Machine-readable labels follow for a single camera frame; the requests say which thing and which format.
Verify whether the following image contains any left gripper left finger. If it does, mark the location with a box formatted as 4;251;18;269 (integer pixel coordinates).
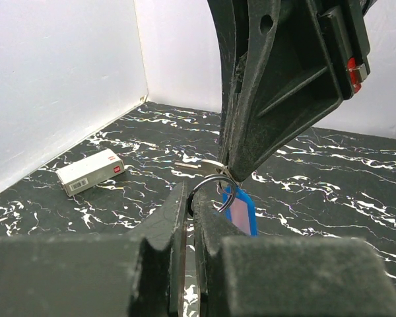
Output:
0;183;187;316

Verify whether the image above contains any blue key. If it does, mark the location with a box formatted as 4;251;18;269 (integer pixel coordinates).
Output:
174;159;257;236

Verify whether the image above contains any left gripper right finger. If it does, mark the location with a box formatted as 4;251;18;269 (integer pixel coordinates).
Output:
193;192;396;316

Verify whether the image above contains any metal key ring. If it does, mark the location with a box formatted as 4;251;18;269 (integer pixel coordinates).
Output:
186;174;238;217

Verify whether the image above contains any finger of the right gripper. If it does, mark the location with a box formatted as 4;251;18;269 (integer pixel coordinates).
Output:
208;1;249;162

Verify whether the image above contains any white box on table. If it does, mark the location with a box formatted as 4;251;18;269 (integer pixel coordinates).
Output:
56;149;125;197

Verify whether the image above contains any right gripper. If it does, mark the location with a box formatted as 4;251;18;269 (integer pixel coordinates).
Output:
227;1;372;182

